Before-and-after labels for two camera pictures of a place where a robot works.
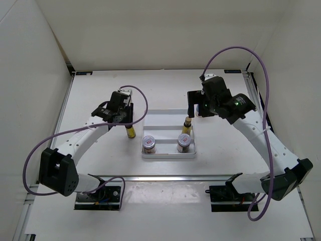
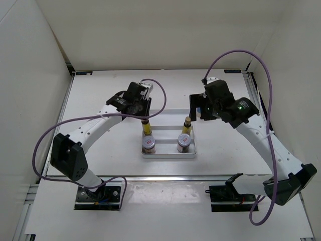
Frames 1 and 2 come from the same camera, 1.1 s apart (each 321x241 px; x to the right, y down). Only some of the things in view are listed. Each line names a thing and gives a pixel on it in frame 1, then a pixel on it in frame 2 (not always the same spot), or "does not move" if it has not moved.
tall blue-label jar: [196, 110] does not move
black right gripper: [196, 97] does not move
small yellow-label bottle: [130, 131] -> [147, 127]
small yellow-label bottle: [186, 129] does not move
